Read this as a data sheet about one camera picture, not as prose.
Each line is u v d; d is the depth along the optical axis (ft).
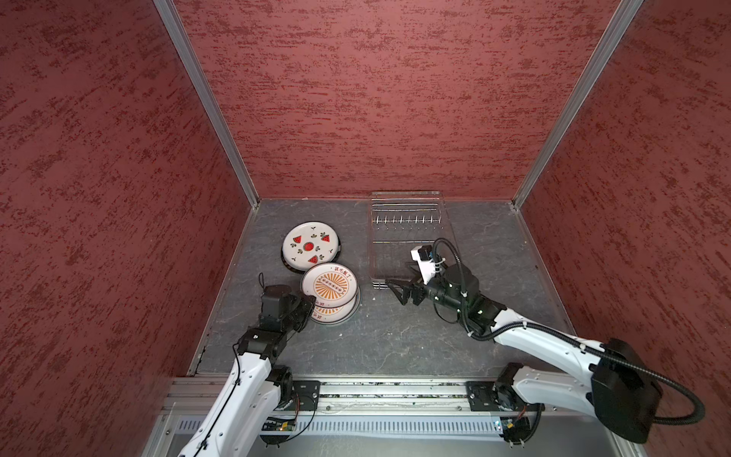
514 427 2.33
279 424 2.35
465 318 1.96
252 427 1.75
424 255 2.15
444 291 2.14
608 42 2.49
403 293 2.23
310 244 3.39
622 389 1.33
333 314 2.86
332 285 2.87
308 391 2.43
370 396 2.49
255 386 1.71
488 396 2.42
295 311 2.27
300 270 3.15
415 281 2.21
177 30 2.42
